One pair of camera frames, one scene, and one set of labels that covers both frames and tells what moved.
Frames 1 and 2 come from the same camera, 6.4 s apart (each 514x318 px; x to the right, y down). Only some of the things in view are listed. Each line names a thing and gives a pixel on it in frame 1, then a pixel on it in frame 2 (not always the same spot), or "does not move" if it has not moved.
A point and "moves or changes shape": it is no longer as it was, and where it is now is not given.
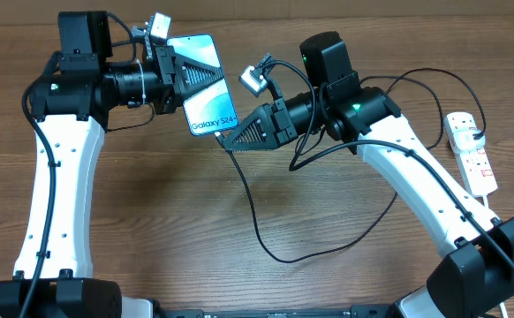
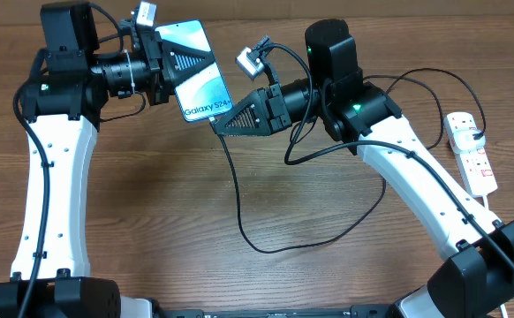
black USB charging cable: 288,261 moves or changes shape
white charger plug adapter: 464,140 does not move
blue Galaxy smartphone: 210,110 moves or changes shape
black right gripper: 268,119 -> 262,103
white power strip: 476,166 does not move
